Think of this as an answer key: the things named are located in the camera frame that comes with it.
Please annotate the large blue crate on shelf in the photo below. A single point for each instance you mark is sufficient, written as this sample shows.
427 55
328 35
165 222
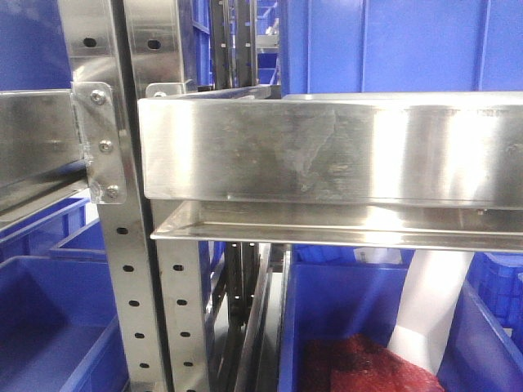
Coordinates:
363 46

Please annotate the stainless steel shelf tray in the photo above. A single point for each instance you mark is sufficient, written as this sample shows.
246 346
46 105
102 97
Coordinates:
436 170

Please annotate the right steel shelf upright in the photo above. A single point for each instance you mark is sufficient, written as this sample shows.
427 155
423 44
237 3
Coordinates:
164 64

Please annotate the steel shelf upright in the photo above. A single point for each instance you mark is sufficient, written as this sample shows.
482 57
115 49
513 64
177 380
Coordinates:
164 64
96 38

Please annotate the left stainless shelf beam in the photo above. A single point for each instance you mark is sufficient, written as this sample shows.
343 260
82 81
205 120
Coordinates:
41 152

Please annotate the left steel shelf upright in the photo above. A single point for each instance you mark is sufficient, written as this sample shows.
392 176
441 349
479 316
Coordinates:
96 38

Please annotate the blue bin lower centre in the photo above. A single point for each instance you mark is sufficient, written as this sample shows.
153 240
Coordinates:
333 302

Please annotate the blue bin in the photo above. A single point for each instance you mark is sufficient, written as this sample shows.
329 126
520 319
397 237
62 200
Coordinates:
59 327
333 302
479 356

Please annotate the blue bin lower left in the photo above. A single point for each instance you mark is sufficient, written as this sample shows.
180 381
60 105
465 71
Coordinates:
59 327

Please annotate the blue bin lower right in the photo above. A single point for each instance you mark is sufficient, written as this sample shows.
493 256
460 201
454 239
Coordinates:
479 356

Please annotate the steel corner bracket plate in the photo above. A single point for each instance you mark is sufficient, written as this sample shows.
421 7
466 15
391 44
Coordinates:
98 128

